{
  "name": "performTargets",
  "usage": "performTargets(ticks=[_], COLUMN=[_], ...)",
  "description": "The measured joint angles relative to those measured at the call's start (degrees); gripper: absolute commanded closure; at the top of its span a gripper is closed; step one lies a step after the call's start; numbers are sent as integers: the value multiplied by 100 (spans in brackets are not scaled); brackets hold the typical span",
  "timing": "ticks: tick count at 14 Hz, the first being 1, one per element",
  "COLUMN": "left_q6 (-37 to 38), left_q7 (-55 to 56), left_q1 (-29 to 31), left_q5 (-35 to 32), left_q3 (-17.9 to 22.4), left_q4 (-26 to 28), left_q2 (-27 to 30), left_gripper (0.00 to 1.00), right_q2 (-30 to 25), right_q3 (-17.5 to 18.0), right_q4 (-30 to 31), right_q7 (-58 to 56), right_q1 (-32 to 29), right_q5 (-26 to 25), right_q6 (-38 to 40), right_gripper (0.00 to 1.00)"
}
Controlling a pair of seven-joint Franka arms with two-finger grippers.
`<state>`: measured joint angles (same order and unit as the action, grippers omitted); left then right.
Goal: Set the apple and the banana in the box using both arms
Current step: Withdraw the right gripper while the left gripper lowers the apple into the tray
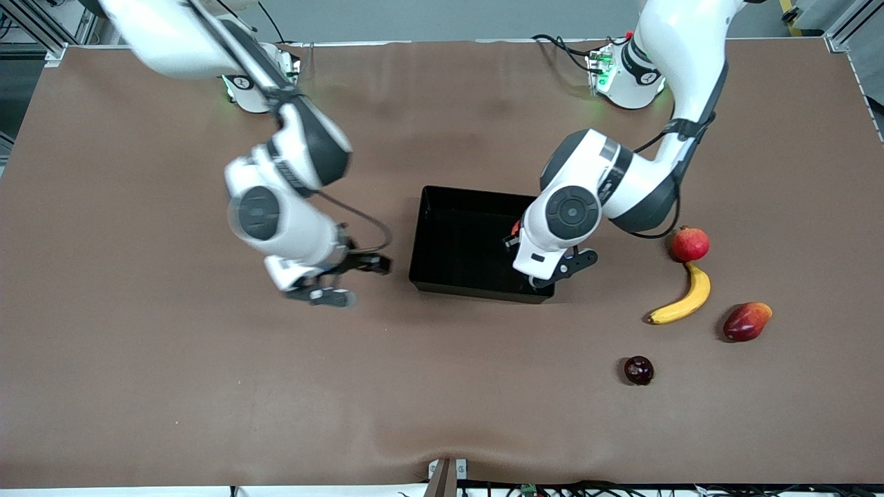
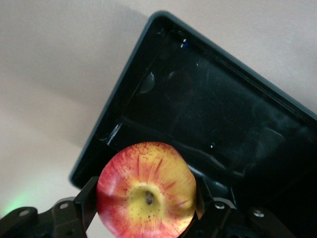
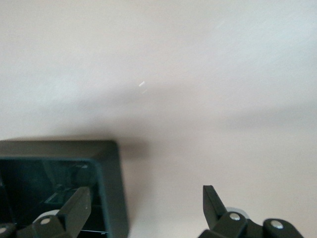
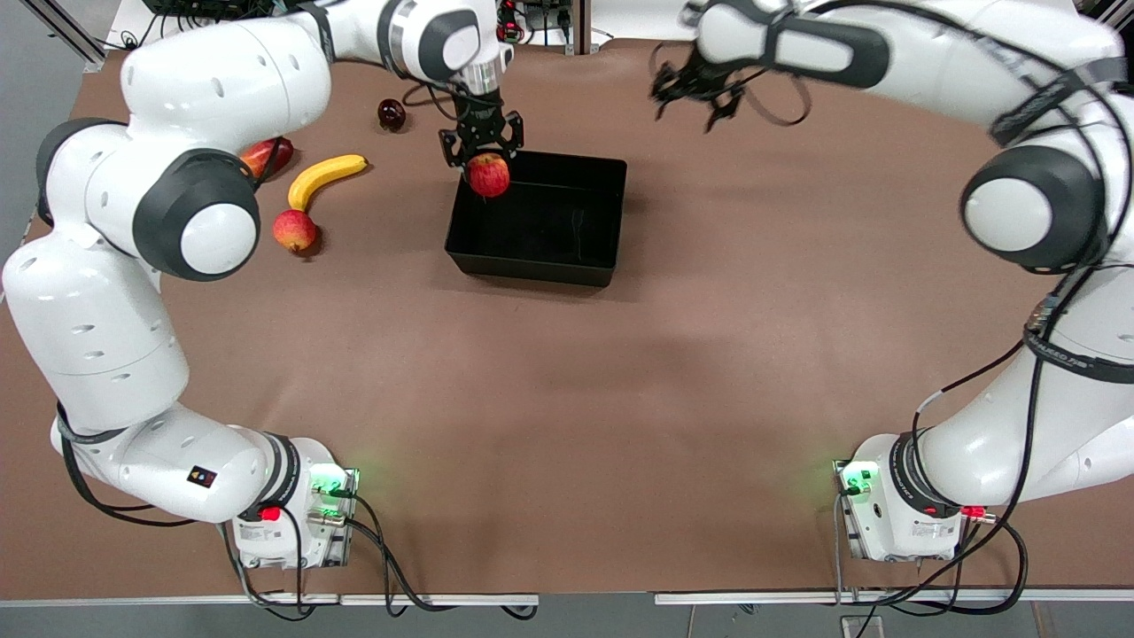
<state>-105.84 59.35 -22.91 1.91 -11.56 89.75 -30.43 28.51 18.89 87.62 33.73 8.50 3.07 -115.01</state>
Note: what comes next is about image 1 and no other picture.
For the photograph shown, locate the black plastic box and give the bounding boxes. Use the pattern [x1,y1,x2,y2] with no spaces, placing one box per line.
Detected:
[409,185,559,304]

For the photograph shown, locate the yellow banana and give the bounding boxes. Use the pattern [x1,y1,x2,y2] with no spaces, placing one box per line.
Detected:
[647,262,711,326]

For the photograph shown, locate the dark purple plum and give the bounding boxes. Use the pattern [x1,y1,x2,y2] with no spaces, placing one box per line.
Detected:
[624,355,655,386]

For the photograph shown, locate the red pomegranate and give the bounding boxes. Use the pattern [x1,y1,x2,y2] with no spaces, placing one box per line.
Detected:
[672,226,711,263]

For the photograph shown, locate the red yellow mango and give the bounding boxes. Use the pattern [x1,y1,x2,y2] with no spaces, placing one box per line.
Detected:
[723,302,774,343]

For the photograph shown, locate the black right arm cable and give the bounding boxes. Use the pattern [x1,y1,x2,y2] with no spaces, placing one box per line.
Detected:
[316,191,394,255]

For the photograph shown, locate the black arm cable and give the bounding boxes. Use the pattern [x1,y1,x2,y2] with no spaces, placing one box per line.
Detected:
[631,114,716,241]
[316,191,394,255]

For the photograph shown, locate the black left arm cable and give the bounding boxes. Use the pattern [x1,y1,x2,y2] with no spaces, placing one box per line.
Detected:
[631,114,716,241]

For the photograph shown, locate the black left base cables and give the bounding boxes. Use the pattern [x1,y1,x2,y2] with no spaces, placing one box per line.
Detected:
[532,33,608,73]

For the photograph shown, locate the metal table edge bracket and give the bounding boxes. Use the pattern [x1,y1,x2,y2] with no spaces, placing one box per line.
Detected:
[427,458,468,497]

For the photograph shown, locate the black right base cable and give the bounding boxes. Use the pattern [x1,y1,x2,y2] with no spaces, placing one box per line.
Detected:
[257,0,291,46]

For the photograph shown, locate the aluminium frame profile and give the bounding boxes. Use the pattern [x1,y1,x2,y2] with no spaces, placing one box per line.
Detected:
[0,0,97,66]
[822,0,884,52]

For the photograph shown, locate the yellow black striped post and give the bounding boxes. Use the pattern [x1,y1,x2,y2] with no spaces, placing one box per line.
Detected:
[779,0,806,37]

